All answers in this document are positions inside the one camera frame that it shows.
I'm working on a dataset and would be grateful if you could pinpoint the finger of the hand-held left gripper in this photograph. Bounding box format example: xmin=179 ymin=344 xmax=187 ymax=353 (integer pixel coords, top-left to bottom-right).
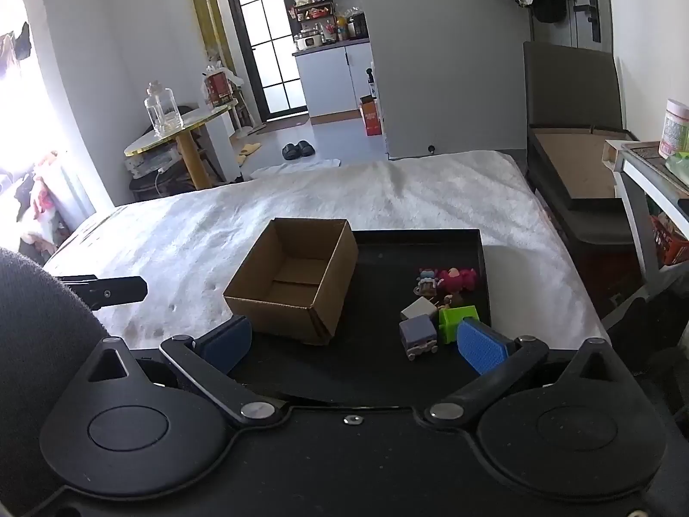
xmin=56 ymin=276 xmax=148 ymax=311

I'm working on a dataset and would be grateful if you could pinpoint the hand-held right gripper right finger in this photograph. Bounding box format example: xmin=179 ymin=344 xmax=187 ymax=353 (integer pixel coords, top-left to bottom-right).
xmin=425 ymin=317 xmax=611 ymax=430

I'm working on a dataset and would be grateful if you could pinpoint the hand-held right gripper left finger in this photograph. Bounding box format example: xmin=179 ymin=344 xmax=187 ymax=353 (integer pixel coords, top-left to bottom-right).
xmin=86 ymin=315 xmax=283 ymax=429

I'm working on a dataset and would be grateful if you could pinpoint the green cube block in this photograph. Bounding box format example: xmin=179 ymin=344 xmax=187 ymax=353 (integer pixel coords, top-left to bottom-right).
xmin=437 ymin=305 xmax=480 ymax=344

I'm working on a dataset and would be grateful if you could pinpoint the purple block toy car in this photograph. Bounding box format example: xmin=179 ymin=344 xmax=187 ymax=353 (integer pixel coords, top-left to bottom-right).
xmin=399 ymin=315 xmax=439 ymax=360

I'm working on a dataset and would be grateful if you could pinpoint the pink toy figure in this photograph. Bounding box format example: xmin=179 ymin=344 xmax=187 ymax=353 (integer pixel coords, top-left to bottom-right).
xmin=436 ymin=268 xmax=479 ymax=293

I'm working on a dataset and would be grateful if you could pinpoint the white toy block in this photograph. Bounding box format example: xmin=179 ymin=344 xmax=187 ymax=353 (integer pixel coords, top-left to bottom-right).
xmin=400 ymin=297 xmax=441 ymax=321

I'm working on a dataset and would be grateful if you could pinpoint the blue and brown toy figure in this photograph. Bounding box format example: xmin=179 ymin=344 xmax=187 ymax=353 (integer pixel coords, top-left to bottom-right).
xmin=416 ymin=268 xmax=443 ymax=297

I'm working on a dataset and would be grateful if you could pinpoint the black tray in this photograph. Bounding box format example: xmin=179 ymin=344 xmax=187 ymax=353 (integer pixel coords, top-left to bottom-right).
xmin=226 ymin=229 xmax=493 ymax=407

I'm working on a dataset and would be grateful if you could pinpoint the brown cardboard box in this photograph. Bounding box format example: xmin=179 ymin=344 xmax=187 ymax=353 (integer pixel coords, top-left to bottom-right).
xmin=223 ymin=218 xmax=360 ymax=346

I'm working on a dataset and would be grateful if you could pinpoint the pile of clothes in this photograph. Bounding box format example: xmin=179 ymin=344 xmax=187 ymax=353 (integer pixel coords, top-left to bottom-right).
xmin=0 ymin=151 xmax=71 ymax=259

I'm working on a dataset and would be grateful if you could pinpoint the round gold-top table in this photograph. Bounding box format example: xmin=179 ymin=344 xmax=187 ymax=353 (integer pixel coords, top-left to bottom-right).
xmin=124 ymin=105 xmax=232 ymax=190

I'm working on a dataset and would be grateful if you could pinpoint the dark storage bench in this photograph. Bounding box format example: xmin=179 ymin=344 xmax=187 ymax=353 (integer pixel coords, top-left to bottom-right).
xmin=530 ymin=194 xmax=649 ymax=302

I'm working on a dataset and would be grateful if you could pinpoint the clear glass bottle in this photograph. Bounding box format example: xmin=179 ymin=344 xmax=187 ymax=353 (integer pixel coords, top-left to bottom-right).
xmin=143 ymin=81 xmax=184 ymax=137

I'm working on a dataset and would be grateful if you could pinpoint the red box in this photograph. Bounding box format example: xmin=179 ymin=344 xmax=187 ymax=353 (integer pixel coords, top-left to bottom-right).
xmin=651 ymin=215 xmax=689 ymax=266

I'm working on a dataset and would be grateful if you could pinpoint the red snack bag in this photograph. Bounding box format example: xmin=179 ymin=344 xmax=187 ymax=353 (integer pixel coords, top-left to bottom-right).
xmin=203 ymin=63 xmax=238 ymax=109

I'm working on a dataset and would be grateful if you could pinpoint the white side table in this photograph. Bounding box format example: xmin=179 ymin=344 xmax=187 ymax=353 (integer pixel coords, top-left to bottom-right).
xmin=603 ymin=140 xmax=689 ymax=292

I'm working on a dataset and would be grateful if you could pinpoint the orange cardboard box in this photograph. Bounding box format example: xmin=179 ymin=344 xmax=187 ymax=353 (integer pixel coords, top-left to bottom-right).
xmin=359 ymin=96 xmax=384 ymax=137

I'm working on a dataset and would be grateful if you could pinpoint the green packet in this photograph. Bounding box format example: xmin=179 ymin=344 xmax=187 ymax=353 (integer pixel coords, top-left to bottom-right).
xmin=664 ymin=151 xmax=689 ymax=190

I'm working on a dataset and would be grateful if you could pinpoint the black framed glass door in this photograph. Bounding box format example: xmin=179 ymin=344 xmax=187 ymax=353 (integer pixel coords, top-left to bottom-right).
xmin=223 ymin=0 xmax=310 ymax=122

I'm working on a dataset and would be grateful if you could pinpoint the white kitchen base cabinet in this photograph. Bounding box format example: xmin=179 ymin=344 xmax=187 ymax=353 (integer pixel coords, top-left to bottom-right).
xmin=292 ymin=40 xmax=375 ymax=119

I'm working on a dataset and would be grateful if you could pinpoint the pink and white canister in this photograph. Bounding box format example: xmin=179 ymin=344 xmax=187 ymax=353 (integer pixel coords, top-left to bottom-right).
xmin=659 ymin=99 xmax=689 ymax=158

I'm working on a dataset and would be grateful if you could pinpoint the kitchen spice rack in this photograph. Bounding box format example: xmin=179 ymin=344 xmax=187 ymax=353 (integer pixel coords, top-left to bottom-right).
xmin=293 ymin=3 xmax=332 ymax=22

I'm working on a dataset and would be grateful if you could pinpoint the black frame with cardboard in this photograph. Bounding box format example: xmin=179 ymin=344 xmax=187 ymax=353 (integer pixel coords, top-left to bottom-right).
xmin=528 ymin=126 xmax=644 ymax=213

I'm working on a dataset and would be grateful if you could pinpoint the black door handle lock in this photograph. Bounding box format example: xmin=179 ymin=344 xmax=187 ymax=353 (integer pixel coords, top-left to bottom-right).
xmin=573 ymin=0 xmax=601 ymax=43

